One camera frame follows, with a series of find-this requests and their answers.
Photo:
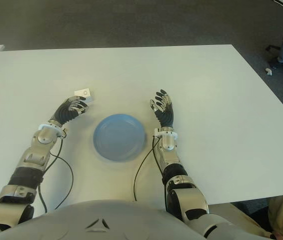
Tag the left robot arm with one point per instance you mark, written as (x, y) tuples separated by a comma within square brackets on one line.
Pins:
[(41, 136)]

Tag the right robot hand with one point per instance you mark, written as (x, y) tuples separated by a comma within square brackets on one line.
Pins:
[(167, 116)]

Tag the grey robot torso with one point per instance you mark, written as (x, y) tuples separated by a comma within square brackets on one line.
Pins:
[(94, 220)]

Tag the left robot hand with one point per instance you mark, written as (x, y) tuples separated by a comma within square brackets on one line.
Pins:
[(66, 113)]

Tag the blue plate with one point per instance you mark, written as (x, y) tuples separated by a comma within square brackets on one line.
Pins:
[(119, 137)]

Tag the crumpled white paper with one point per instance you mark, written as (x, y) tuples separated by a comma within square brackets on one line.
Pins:
[(269, 71)]

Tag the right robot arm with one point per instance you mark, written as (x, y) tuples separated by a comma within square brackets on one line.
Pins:
[(194, 197)]

